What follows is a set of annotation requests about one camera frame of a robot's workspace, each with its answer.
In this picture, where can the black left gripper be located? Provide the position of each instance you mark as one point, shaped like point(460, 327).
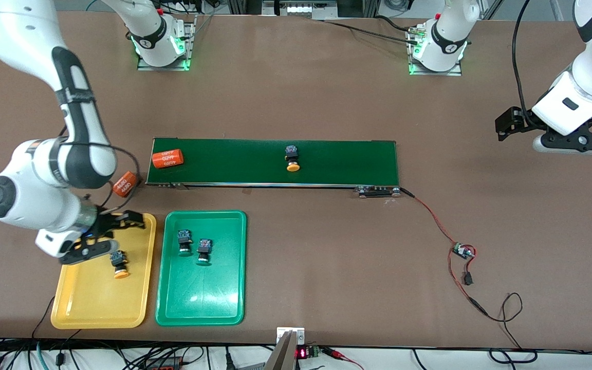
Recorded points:
point(521, 119)

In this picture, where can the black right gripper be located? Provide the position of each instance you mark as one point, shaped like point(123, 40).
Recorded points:
point(105, 222)

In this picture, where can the orange printed cylinder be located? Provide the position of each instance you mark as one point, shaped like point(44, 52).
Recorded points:
point(124, 186)
point(167, 158)

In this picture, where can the yellow mushroom push button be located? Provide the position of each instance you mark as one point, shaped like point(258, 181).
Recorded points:
point(119, 270)
point(292, 154)

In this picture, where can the green mushroom push button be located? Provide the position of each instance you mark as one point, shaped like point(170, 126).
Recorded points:
point(204, 252)
point(184, 241)

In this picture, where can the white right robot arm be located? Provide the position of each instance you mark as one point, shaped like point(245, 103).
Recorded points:
point(18, 31)

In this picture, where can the yellow plastic tray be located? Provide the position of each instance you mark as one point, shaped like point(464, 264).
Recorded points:
point(100, 298)

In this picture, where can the green plastic tray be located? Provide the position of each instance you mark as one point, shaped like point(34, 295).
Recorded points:
point(201, 298)

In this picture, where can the small green circuit board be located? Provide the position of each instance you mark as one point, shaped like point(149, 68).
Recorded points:
point(463, 251)

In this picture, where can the red power strip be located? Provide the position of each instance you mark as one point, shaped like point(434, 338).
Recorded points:
point(165, 366)

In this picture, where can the green conveyor belt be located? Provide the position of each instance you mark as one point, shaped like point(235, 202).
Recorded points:
point(337, 177)

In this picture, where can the red digit display module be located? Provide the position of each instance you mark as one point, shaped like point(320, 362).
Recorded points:
point(302, 353)

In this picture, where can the grey metal control box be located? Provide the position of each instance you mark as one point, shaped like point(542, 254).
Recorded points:
point(301, 10)

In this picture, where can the red clip lead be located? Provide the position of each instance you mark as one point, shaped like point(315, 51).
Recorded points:
point(334, 353)

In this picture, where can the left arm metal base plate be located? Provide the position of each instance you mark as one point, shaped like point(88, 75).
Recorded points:
point(432, 73)

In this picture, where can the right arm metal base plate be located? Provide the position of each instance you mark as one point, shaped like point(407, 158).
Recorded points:
point(162, 68)

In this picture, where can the grey metal camera stand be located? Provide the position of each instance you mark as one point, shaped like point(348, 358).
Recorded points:
point(281, 354)

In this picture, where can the black frame post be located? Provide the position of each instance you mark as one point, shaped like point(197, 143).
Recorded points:
point(242, 6)

